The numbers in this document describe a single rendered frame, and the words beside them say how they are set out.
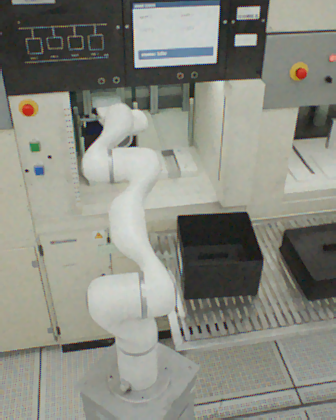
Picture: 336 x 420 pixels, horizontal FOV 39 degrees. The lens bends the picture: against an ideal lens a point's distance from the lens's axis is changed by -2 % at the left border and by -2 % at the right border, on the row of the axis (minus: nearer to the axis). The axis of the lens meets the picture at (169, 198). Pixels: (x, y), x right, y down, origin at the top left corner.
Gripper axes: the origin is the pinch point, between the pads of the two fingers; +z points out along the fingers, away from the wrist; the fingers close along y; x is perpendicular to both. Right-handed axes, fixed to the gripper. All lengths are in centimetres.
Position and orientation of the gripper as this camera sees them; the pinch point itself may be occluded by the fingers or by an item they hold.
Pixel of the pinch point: (105, 104)
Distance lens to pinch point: 207.1
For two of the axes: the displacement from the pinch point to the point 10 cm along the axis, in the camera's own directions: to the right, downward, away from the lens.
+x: 0.1, -8.1, -5.9
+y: 9.5, -1.7, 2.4
